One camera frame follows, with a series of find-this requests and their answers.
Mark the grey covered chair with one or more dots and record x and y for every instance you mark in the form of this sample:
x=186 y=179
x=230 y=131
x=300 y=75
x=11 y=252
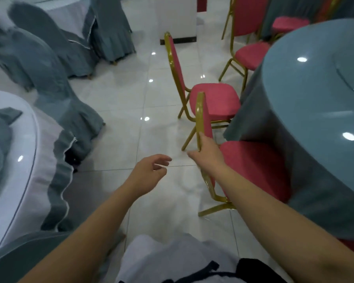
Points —
x=47 y=35
x=109 y=26
x=6 y=55
x=20 y=256
x=53 y=94

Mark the person's right forearm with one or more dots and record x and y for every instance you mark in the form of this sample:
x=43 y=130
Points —
x=268 y=221

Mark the person's left forearm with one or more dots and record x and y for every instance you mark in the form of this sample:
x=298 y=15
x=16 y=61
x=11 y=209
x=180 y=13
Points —
x=85 y=241

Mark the white tablecloth with grey trim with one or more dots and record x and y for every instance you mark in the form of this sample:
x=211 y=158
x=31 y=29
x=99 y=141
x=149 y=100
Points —
x=20 y=185

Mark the blue-grey round tablecloth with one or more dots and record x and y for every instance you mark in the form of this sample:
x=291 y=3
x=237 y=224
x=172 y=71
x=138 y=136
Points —
x=306 y=114

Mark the red chair with gold frame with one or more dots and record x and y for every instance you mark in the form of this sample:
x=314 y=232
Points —
x=215 y=100
x=253 y=165
x=250 y=54
x=289 y=23

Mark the person's right thumb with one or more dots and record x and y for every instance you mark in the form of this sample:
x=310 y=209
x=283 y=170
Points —
x=193 y=154

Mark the person's left thumb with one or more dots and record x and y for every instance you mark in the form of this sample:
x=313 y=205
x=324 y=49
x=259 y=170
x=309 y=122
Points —
x=160 y=172

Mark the person's right hand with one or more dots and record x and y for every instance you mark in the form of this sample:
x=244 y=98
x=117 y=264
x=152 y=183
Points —
x=209 y=157

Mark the round glass turntable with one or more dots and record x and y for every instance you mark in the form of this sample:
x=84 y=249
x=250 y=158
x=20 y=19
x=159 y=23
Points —
x=352 y=73

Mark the white pillar with black base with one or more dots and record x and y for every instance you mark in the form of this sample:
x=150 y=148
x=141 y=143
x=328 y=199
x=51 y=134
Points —
x=177 y=17

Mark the person's left hand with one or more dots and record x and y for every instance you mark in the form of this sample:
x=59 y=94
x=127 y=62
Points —
x=143 y=176

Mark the person's white shirt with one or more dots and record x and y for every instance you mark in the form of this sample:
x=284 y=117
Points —
x=171 y=259

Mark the person's black shorts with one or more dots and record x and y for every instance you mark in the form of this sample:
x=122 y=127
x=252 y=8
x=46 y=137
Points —
x=259 y=271

